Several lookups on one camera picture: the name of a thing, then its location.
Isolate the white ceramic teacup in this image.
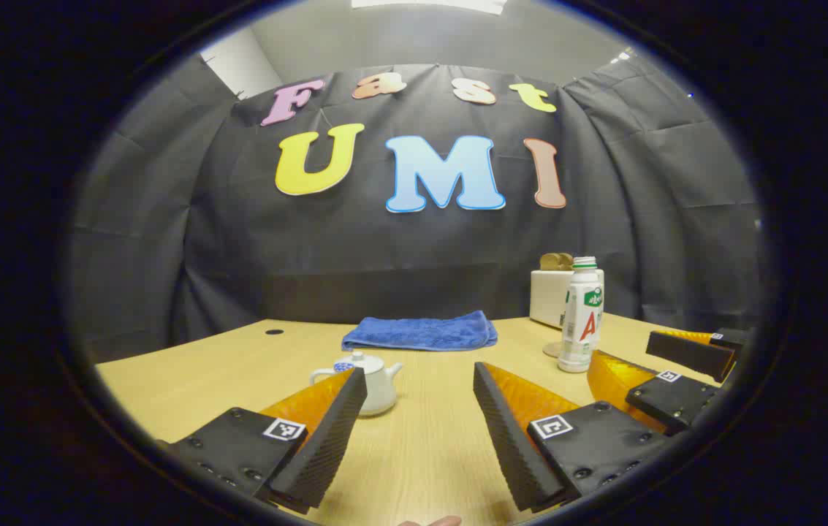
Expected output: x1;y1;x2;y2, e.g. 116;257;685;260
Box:
309;357;404;418

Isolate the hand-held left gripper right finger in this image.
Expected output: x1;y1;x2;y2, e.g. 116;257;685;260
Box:
472;361;672;514

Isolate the blue folded towel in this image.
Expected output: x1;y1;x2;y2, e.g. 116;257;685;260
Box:
341;310;499;353

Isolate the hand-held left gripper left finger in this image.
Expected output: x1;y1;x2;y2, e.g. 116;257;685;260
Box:
164;367;369;515

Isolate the ceiling light panel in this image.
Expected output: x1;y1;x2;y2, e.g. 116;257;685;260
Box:
350;0;509;15

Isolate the white water bottle green label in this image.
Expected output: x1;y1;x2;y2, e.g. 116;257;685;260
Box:
558;256;606;374

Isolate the black backdrop cloth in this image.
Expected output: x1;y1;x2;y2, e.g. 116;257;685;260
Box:
67;55;767;366

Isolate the white toaster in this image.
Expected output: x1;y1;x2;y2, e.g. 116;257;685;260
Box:
528;268;605;330

